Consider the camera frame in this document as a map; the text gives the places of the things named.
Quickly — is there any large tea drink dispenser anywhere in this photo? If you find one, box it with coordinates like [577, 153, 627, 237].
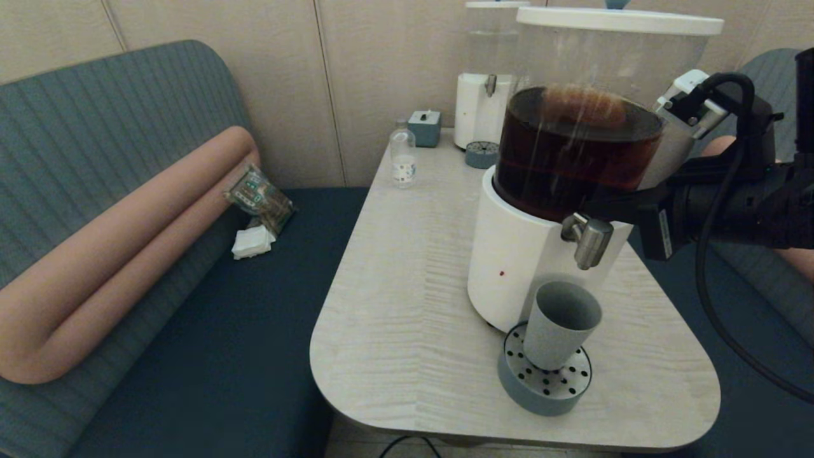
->
[467, 6, 724, 335]

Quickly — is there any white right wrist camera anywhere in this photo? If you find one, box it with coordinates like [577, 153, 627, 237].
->
[655, 69, 729, 139]

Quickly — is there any clear plastic bottle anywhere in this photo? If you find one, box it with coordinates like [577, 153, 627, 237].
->
[389, 120, 417, 188]

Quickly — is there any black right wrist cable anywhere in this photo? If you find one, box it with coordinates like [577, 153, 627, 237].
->
[695, 72, 814, 405]

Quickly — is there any white folded napkin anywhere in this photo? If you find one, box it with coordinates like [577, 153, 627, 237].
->
[231, 225, 277, 261]

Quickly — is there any small blue tissue box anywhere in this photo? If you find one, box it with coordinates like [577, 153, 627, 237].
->
[407, 109, 441, 148]

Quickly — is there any grey-blue plastic cup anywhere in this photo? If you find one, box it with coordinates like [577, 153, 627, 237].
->
[523, 281, 603, 371]

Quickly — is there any small blue drip tray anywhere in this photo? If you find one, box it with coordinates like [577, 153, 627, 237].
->
[465, 141, 499, 169]

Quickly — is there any large blue drip tray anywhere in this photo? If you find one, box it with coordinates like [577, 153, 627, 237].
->
[497, 321, 592, 417]

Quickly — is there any large white dispenser lid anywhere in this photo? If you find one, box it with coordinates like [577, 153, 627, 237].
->
[515, 0, 724, 36]

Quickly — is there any black floor cable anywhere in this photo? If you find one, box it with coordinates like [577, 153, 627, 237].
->
[380, 435, 441, 458]

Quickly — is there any small water drink dispenser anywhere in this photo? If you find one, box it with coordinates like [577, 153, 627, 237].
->
[454, 1, 531, 151]

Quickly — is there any green snack packet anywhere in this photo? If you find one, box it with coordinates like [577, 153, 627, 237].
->
[224, 165, 297, 239]

